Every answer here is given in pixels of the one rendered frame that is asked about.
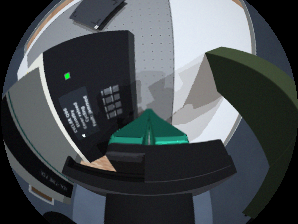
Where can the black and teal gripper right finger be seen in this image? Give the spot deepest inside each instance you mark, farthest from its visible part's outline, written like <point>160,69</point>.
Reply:
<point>163,133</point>

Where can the white thermal cycler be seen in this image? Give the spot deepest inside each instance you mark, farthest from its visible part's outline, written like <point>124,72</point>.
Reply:
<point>81,92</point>

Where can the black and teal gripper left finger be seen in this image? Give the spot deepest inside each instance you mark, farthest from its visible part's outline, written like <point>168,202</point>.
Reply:
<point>134,132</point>

